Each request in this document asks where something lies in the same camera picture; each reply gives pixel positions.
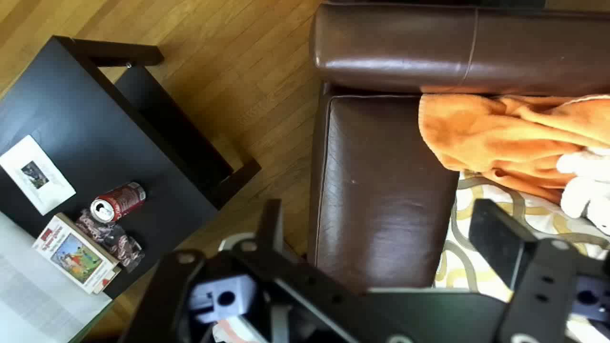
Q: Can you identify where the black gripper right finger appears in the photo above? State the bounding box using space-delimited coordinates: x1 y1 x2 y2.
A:
468 197 610 343

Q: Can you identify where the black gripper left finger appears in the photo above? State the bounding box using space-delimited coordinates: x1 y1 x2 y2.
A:
121 197 416 343

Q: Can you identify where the white plush bear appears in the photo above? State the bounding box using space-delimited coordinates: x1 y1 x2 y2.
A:
555 148 610 237

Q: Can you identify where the cream wave pattern pillow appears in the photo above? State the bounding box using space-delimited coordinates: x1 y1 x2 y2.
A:
433 171 610 343

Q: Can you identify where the dark patterned packet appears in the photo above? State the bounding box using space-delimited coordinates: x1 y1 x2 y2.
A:
75 209 147 273

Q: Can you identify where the colourful game box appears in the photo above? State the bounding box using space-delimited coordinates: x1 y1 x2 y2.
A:
33 212 123 296

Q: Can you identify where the red soda can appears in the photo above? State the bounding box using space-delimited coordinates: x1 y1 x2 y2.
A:
88 182 149 226

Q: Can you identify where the orange fleece blanket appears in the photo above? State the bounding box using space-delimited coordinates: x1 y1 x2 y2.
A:
418 92 610 207

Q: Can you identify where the black side table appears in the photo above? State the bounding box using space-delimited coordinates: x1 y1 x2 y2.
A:
0 35 264 302

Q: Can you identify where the white printed card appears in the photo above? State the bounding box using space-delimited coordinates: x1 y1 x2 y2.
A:
0 134 79 218

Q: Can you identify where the brown leather armchair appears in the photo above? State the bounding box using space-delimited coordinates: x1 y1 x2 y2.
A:
307 0 610 296

